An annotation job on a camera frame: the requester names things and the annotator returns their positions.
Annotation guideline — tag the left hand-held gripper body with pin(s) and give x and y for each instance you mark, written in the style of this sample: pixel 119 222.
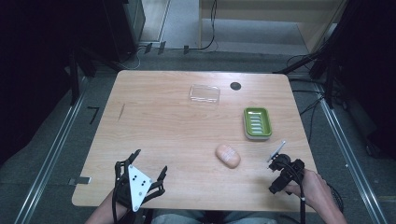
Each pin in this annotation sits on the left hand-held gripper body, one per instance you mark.
pixel 137 186

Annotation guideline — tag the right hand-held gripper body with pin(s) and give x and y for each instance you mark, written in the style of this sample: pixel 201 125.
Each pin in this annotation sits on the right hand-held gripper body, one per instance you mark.
pixel 285 174

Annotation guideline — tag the green soap dish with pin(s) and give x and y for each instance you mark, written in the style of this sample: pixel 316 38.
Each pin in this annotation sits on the green soap dish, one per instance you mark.
pixel 257 123

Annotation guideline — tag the peach soap bar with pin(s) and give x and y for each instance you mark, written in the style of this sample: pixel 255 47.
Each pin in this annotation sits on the peach soap bar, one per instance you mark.
pixel 228 156

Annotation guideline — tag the person's left hand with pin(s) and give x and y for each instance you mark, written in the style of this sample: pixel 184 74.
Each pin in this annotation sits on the person's left hand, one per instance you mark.
pixel 122 207

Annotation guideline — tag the person's right hand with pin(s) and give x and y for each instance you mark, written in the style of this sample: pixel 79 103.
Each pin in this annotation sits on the person's right hand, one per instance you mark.
pixel 313 189

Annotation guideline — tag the silver tape strip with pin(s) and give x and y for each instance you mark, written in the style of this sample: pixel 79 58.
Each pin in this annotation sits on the silver tape strip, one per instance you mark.
pixel 80 180

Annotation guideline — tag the clear plastic lid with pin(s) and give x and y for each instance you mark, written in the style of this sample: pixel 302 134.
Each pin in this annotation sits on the clear plastic lid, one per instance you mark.
pixel 205 94

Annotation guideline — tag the black metal stand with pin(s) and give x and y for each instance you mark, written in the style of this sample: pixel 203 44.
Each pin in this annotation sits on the black metal stand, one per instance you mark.
pixel 323 56
pixel 74 74

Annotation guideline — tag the black round table grommet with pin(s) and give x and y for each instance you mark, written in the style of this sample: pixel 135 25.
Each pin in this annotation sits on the black round table grommet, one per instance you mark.
pixel 235 86

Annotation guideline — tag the black cabinet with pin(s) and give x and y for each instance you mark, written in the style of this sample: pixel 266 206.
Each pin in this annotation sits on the black cabinet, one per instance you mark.
pixel 124 28

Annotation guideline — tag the light wooden furniture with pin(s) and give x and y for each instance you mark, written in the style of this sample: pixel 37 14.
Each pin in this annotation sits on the light wooden furniture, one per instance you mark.
pixel 267 12

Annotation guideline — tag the metal floor rail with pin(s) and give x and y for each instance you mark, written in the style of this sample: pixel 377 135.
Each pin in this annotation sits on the metal floor rail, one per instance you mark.
pixel 348 155
pixel 53 155

